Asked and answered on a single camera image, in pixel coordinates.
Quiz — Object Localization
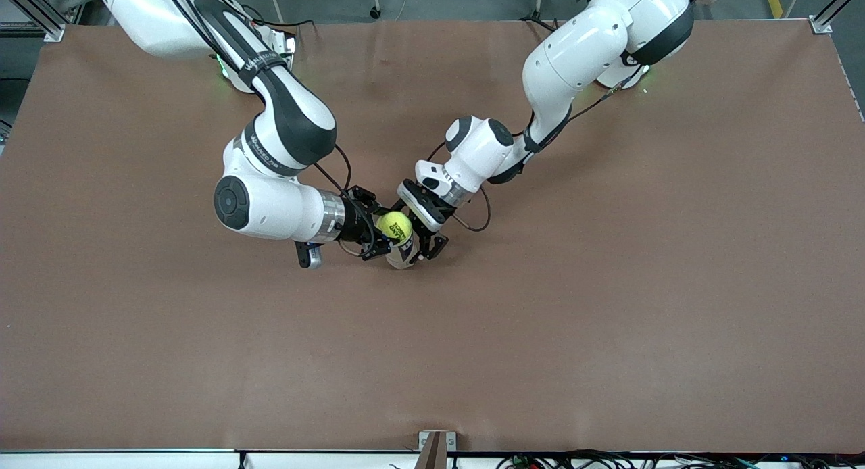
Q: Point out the clear tennis ball can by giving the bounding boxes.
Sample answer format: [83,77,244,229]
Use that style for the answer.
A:
[385,236,420,271]

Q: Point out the yellow tennis ball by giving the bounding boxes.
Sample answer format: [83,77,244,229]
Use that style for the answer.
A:
[376,210,414,247]

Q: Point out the silver arm base connector box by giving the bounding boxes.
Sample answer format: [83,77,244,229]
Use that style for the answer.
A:
[274,28,298,74]

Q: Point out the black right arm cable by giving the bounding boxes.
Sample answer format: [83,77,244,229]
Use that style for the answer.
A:
[162,0,378,259]

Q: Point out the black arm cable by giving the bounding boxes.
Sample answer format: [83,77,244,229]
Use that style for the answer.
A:
[162,0,378,259]
[426,62,651,232]

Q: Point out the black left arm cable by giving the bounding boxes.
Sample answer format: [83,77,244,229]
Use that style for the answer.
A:
[426,62,651,232]

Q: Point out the grey table edge bracket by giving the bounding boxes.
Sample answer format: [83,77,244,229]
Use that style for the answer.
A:
[418,430,457,469]

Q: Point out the black cable bundle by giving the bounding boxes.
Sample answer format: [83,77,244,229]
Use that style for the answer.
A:
[497,449,865,469]

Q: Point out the aluminium frame post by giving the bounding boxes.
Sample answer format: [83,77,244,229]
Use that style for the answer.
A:
[0,0,66,43]
[810,0,865,36]

